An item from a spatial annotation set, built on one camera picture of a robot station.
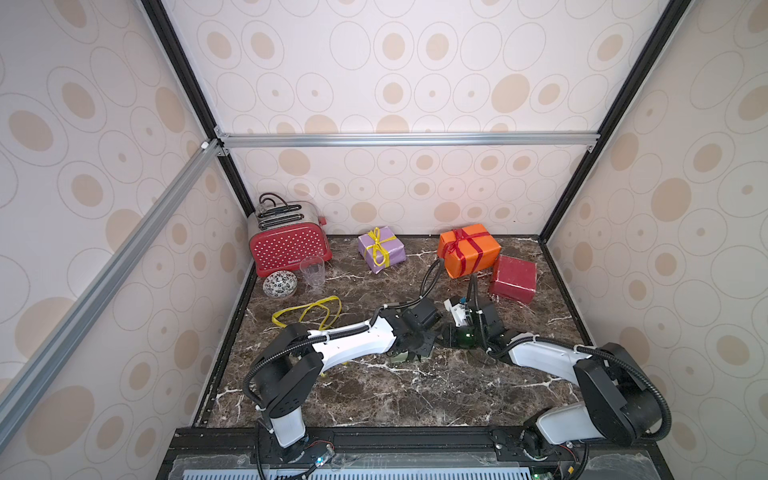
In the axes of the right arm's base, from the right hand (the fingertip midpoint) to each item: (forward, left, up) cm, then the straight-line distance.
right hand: (440, 333), depth 87 cm
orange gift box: (+29, -11, +5) cm, 32 cm away
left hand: (-4, +2, +2) cm, 5 cm away
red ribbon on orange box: (+30, -5, +5) cm, 31 cm away
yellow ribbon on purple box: (+28, +20, +3) cm, 34 cm away
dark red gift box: (+20, -25, +1) cm, 32 cm away
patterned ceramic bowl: (+17, +54, -2) cm, 57 cm away
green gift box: (-7, +11, -1) cm, 13 cm away
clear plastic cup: (+24, +43, 0) cm, 50 cm away
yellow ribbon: (+10, +42, -4) cm, 43 cm away
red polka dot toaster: (+27, +51, +14) cm, 59 cm away
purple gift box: (+32, +15, +3) cm, 36 cm away
